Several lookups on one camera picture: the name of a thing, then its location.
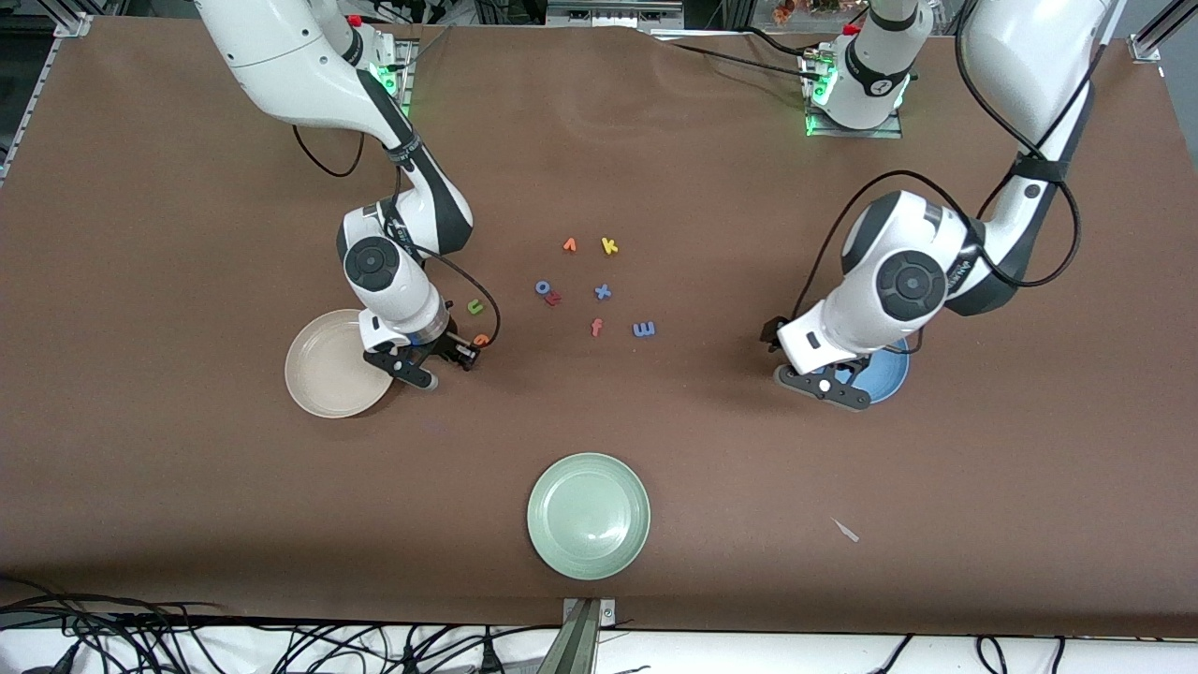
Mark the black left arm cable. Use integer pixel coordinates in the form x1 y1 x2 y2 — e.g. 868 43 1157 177
791 0 1084 324

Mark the black floor cable tangle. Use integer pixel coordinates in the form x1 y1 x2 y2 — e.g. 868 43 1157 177
0 573 562 674

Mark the brown table cover sheet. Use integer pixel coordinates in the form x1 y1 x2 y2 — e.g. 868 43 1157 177
0 17 1198 639

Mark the orange background object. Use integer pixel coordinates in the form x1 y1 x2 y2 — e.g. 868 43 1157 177
772 0 843 24

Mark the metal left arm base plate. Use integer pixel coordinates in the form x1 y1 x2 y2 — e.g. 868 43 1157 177
803 47 904 139

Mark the black base cable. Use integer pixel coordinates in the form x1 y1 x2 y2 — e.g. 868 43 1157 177
665 40 815 83
739 25 831 61

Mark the light green plate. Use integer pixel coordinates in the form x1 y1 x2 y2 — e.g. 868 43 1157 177
526 452 652 581

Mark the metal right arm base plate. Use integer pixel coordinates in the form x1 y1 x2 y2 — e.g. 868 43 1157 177
312 37 418 128

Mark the aluminium frame rail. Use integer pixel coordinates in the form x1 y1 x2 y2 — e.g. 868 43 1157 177
1128 0 1198 65
0 0 127 183

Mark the black background stand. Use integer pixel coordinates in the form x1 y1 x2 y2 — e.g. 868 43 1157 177
475 0 548 27

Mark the metal table edge bracket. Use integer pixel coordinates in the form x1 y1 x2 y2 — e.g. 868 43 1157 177
560 597 619 674

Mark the beige brown plate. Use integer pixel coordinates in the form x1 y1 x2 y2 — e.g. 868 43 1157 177
285 309 400 418

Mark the silver metal plate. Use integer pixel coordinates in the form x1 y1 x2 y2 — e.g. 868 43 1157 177
546 0 686 22

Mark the blue plate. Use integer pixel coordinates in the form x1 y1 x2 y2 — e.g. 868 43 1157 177
842 339 911 405

